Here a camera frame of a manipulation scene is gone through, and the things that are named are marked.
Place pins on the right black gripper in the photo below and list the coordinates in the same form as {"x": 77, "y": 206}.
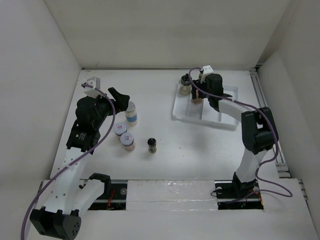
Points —
{"x": 199, "y": 84}

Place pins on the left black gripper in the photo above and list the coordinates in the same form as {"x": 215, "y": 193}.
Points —
{"x": 120, "y": 100}

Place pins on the silver lid blue label jar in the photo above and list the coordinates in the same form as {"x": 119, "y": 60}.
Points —
{"x": 131, "y": 114}

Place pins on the pink lid spice jar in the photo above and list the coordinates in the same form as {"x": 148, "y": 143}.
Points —
{"x": 195, "y": 98}

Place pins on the black knob lid jar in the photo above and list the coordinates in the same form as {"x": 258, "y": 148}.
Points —
{"x": 185, "y": 85}

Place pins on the black lid pepper jar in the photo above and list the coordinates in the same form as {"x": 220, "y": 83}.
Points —
{"x": 152, "y": 145}

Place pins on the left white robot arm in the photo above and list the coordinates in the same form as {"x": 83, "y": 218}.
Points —
{"x": 60, "y": 215}

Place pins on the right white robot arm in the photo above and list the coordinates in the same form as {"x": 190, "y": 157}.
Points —
{"x": 258, "y": 131}

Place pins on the rear red label lid jar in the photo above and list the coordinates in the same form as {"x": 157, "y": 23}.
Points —
{"x": 120, "y": 129}

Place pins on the red label lid jar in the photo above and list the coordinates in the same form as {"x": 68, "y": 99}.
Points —
{"x": 120, "y": 129}
{"x": 127, "y": 141}

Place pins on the white compartment tray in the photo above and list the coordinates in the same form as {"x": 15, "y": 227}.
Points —
{"x": 200, "y": 114}

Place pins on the front red label lid jar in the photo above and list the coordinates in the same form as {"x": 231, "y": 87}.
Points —
{"x": 127, "y": 141}

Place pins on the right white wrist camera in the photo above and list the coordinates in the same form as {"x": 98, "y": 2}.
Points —
{"x": 206, "y": 70}

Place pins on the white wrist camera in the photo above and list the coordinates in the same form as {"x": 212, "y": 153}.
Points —
{"x": 93, "y": 82}
{"x": 206, "y": 70}

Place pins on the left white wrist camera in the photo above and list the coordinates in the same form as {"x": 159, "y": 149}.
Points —
{"x": 93, "y": 82}

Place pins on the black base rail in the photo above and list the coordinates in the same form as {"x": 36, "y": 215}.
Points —
{"x": 172, "y": 196}

